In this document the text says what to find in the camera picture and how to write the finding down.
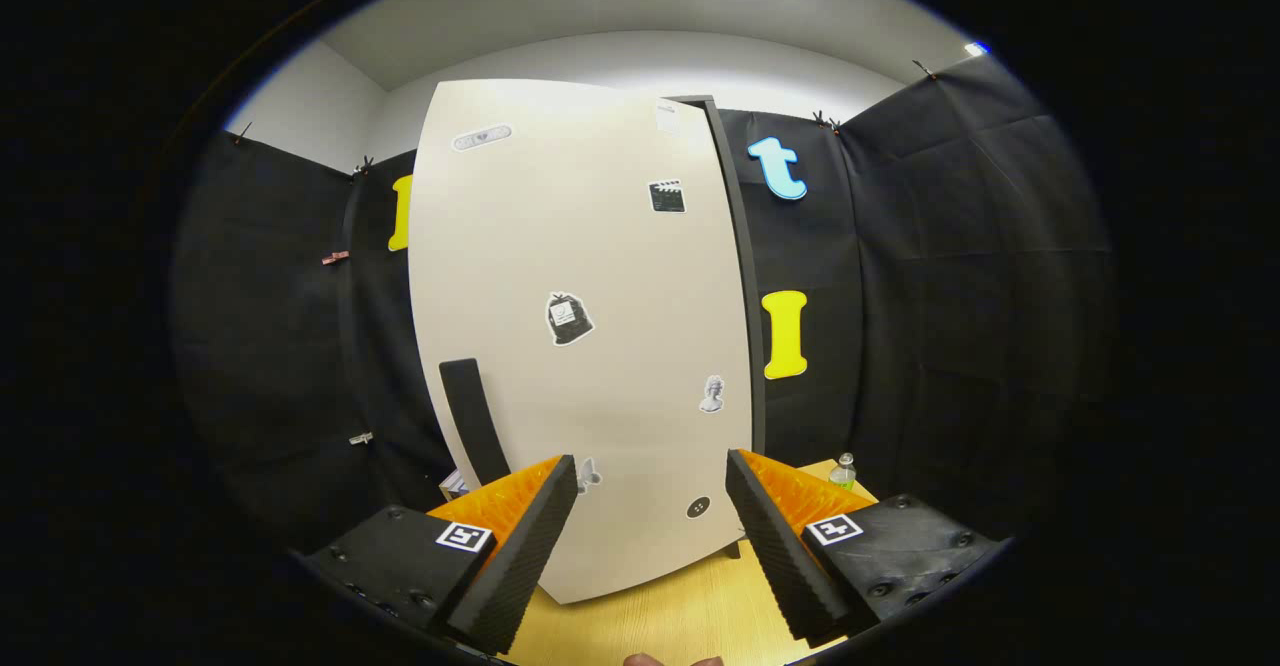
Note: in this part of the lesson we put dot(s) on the small ceiling light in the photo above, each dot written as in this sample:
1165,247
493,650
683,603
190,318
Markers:
977,48

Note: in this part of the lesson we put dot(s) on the red clip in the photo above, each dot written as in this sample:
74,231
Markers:
335,258

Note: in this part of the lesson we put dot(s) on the black backdrop cloth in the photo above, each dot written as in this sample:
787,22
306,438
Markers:
950,296

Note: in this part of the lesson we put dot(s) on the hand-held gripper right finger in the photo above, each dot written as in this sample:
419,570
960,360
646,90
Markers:
780,556

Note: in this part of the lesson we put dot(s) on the blue book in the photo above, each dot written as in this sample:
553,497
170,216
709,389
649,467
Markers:
455,484

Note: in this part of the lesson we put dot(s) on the clear plastic bottle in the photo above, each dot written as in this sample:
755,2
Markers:
843,476

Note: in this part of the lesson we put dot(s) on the dark grey shoe cabinet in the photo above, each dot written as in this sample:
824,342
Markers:
744,256

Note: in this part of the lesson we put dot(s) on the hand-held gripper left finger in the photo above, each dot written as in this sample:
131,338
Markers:
520,556

